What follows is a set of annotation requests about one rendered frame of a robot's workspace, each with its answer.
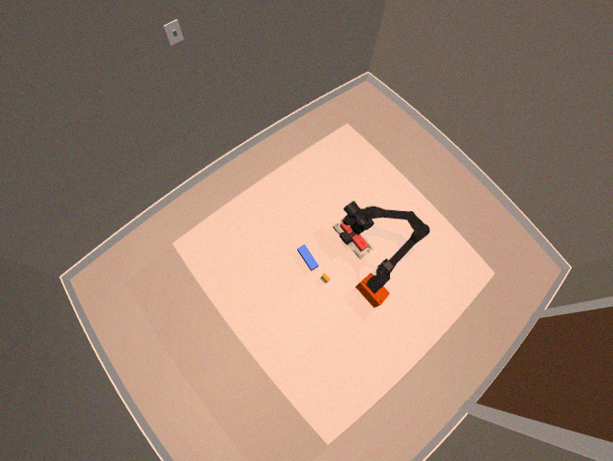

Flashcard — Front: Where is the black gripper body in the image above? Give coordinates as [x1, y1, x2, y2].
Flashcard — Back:
[340, 219, 374, 245]

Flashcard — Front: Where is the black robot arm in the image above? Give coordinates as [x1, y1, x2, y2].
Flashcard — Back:
[343, 200, 430, 294]

